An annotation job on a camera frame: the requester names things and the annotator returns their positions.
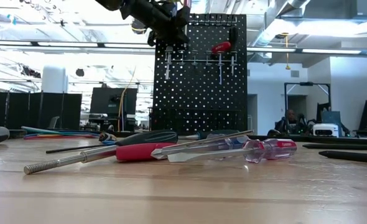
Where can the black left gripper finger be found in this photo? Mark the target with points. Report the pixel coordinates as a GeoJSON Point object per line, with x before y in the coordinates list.
{"type": "Point", "coordinates": [178, 36]}
{"type": "Point", "coordinates": [151, 37]}

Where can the slim steel-shaft screwdriver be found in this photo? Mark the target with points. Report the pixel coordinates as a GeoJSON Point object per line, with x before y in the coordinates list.
{"type": "Point", "coordinates": [214, 138]}

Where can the black background robot arm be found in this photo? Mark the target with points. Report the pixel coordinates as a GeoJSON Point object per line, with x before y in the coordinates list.
{"type": "Point", "coordinates": [304, 123]}

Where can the chrome tool holder rack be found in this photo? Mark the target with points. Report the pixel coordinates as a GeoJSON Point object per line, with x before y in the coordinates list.
{"type": "Point", "coordinates": [202, 60]}

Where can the black pegboard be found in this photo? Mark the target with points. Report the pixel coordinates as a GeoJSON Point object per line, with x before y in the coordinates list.
{"type": "Point", "coordinates": [199, 93]}

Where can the black monitor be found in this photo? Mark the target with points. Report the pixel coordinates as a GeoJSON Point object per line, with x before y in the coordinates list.
{"type": "Point", "coordinates": [112, 99]}

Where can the small black round fixture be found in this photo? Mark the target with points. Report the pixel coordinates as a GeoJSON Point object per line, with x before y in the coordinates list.
{"type": "Point", "coordinates": [80, 72]}

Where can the yellow ceiling pendant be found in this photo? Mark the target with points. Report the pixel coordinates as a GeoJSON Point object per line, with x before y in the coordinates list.
{"type": "Point", "coordinates": [287, 67]}

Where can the person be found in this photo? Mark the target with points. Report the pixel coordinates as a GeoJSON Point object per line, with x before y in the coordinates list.
{"type": "Point", "coordinates": [290, 115]}

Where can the black partition panels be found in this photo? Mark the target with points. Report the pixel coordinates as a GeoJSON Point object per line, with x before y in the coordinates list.
{"type": "Point", "coordinates": [31, 109]}

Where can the blue box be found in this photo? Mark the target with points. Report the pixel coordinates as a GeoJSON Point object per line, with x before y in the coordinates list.
{"type": "Point", "coordinates": [331, 117]}

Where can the white box device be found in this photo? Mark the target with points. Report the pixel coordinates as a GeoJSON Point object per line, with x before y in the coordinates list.
{"type": "Point", "coordinates": [325, 129]}

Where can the black dome camera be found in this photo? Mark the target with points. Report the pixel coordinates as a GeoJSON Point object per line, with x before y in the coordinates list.
{"type": "Point", "coordinates": [137, 29]}

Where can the chrome hook rail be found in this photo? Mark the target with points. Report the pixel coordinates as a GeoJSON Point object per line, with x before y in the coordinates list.
{"type": "Point", "coordinates": [214, 22]}

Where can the grey horizontal frame bar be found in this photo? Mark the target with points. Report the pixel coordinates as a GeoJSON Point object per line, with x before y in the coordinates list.
{"type": "Point", "coordinates": [77, 44]}

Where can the black frame stand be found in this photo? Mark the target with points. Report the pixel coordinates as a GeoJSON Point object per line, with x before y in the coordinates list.
{"type": "Point", "coordinates": [306, 83]}

